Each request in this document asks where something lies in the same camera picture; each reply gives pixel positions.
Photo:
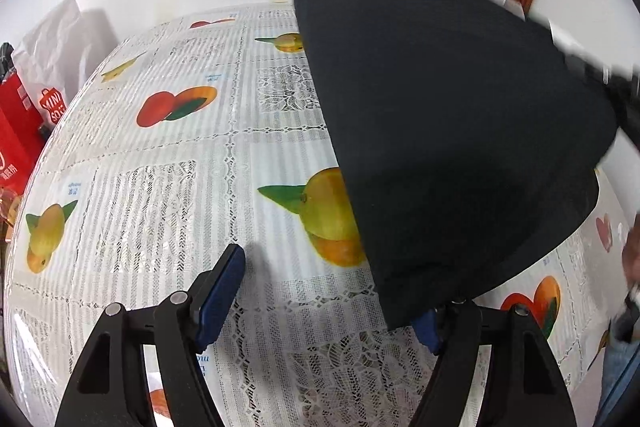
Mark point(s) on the white paper bag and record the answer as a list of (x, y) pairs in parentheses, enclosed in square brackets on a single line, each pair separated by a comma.
[(50, 42)]

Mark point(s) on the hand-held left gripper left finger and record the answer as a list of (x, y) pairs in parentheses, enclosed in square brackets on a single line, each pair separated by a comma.
[(220, 302)]

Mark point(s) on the person's blue jeans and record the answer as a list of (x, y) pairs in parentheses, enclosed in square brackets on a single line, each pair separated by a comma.
[(617, 367)]

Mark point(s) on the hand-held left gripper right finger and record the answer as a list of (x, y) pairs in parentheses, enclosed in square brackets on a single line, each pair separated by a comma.
[(427, 328)]

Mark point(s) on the black cloth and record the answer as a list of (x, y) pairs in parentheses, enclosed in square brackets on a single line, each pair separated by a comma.
[(450, 132)]

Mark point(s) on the red box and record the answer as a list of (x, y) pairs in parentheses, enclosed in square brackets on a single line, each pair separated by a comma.
[(15, 132)]

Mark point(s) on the fruit print lace tablecloth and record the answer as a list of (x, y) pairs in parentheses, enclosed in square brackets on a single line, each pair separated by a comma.
[(175, 207)]

